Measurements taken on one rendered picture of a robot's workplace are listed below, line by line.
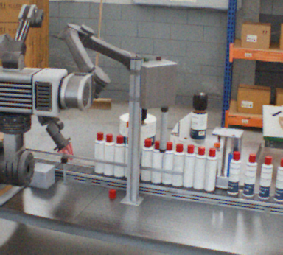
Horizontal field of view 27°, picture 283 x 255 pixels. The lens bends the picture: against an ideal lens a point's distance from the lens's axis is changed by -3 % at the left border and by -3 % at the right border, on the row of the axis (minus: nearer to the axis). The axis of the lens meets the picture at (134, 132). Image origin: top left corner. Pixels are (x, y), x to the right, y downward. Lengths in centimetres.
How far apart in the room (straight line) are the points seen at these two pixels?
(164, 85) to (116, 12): 469
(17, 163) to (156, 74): 73
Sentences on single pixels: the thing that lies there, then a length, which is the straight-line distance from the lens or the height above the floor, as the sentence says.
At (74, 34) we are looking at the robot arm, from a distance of 259.
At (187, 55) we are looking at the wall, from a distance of 720.
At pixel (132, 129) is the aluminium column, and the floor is 118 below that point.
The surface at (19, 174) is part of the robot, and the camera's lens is 230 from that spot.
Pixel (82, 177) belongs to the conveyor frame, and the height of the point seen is 86.
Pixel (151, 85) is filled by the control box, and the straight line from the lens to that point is 258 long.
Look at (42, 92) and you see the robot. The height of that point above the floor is 146.
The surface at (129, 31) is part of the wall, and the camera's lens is 727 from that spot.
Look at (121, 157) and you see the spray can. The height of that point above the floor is 99.
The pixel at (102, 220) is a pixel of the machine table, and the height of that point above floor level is 83.
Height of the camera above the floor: 203
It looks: 19 degrees down
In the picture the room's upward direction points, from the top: 2 degrees clockwise
